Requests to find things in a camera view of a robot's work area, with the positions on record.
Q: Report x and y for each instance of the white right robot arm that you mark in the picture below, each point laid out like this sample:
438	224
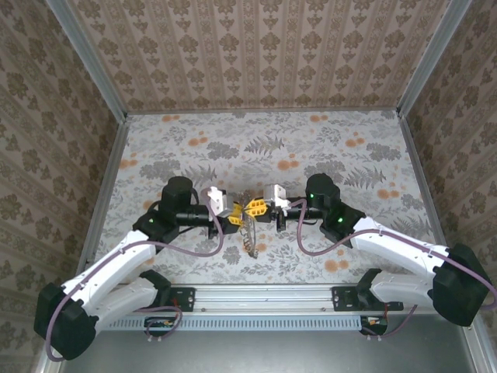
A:
396	245

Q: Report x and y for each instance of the aluminium frame bar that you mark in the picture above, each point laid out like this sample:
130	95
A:
479	346
46	365

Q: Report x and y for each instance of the grey metal panel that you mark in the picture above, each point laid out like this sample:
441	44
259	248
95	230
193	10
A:
272	353

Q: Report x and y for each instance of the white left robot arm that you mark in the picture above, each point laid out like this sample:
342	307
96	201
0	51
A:
116	260

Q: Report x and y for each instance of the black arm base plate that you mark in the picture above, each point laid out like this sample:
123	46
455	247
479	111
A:
345	299
182	297

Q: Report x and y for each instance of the aluminium frame post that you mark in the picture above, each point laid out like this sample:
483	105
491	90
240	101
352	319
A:
87	60
433	60

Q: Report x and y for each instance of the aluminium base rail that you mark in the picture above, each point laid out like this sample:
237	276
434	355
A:
264	297

